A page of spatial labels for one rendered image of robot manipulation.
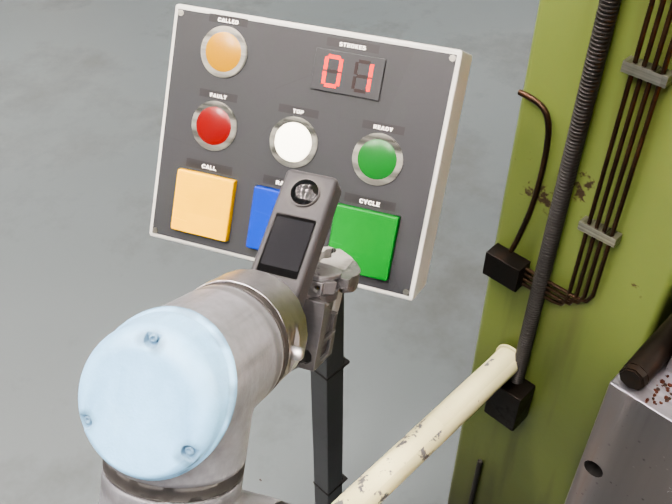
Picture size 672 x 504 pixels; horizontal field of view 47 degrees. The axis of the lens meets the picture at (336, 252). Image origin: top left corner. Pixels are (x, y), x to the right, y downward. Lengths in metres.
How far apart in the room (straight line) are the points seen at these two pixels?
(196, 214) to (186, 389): 0.52
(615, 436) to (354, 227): 0.38
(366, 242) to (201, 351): 0.46
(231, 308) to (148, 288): 1.82
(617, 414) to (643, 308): 0.21
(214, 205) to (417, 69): 0.28
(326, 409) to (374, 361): 0.76
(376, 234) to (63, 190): 1.98
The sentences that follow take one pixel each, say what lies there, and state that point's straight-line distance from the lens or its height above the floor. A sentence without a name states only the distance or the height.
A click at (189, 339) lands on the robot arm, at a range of 0.45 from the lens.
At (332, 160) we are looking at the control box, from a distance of 0.88.
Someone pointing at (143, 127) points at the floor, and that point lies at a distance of 3.00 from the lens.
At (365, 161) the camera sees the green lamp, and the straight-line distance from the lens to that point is 0.87.
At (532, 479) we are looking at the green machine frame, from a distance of 1.50.
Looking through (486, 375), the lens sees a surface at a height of 0.64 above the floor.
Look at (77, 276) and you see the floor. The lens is 2.41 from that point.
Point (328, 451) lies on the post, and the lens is 1.43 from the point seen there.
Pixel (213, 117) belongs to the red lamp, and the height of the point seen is 1.10.
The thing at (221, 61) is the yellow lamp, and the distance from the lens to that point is 0.93.
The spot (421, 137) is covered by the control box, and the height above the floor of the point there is 1.12.
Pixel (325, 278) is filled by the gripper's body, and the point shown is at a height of 1.14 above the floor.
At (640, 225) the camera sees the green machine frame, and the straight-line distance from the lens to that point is 1.04.
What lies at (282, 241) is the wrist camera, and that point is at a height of 1.18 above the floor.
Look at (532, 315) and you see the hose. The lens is 1.19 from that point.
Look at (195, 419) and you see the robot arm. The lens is 0.45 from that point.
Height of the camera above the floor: 1.59
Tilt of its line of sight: 42 degrees down
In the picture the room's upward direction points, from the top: straight up
